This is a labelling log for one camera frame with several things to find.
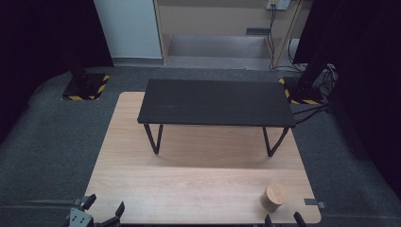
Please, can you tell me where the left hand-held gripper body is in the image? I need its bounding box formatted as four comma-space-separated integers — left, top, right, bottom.
61, 206, 110, 227

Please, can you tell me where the wooden cylinder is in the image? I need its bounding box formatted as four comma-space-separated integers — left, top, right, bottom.
259, 183, 289, 214

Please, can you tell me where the grey table clamp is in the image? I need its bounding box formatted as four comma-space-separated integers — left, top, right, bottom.
304, 198, 327, 210
72, 196, 91, 207

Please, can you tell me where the black stand with striped base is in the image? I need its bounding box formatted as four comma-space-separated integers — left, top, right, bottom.
61, 46, 111, 102
278, 56, 329, 106

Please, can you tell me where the black raised shelf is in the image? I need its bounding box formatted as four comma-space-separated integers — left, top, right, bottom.
136, 78, 297, 158

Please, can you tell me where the black curtain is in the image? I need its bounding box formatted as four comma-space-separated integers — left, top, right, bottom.
0, 0, 114, 145
293, 0, 401, 201

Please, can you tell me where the white panel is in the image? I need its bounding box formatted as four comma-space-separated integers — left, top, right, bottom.
93, 0, 164, 61

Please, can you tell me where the black cable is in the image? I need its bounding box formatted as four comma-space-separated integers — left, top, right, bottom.
267, 7, 278, 70
291, 103, 333, 125
273, 37, 308, 74

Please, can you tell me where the light wooden frame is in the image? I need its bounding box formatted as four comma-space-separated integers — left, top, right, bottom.
152, 0, 305, 69

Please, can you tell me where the grey wall plate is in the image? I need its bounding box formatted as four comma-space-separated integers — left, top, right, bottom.
245, 27, 271, 36

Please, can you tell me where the white wall socket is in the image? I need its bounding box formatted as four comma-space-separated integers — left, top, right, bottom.
266, 0, 291, 10

